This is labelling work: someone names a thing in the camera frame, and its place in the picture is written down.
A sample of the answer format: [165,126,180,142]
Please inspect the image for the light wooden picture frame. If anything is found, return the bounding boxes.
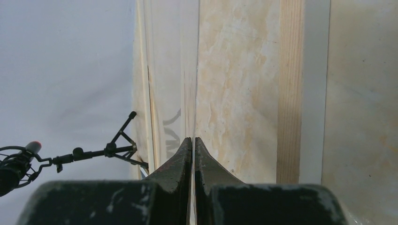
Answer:
[132,0,331,184]

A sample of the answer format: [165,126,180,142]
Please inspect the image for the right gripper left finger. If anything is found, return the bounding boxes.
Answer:
[146,137,192,225]

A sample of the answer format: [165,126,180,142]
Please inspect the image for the black mini tripod stand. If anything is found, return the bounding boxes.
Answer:
[52,111,149,173]

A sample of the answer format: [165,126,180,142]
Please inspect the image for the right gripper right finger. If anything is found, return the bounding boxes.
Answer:
[194,137,244,225]

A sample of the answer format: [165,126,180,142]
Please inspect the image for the black microphone orange tip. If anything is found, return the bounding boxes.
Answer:
[0,141,53,196]

